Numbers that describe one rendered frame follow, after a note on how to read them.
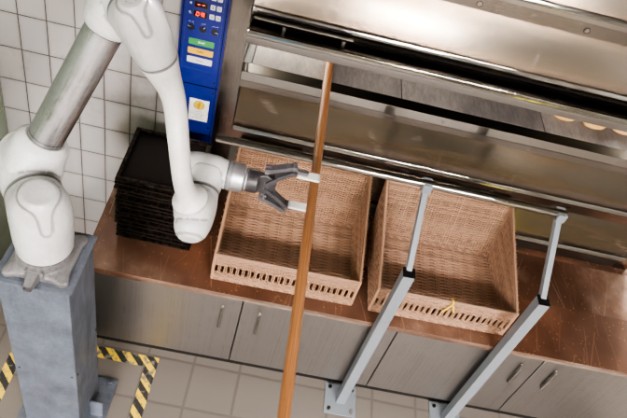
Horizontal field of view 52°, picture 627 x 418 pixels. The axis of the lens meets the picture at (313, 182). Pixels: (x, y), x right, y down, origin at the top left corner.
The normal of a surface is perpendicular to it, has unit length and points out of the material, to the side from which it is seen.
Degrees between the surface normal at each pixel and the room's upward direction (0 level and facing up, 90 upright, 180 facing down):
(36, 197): 5
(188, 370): 0
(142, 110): 90
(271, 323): 90
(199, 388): 0
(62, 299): 90
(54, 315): 90
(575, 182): 70
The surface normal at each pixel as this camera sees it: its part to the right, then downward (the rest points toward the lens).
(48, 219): 0.60, 0.40
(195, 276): 0.22, -0.69
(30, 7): -0.08, 0.70
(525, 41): 0.00, 0.42
